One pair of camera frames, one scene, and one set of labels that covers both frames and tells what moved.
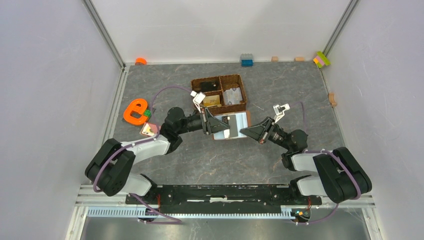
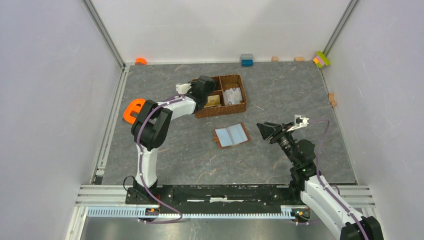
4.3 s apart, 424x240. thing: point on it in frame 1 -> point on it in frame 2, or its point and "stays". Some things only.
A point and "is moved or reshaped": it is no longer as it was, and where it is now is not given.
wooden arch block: x=332 y=100 stays
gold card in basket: x=211 y=100 stays
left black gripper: x=211 y=124 -> x=193 y=84
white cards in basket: x=232 y=96 stays
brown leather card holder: x=236 y=121 is moved or reshaped
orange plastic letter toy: x=139 y=105 stays
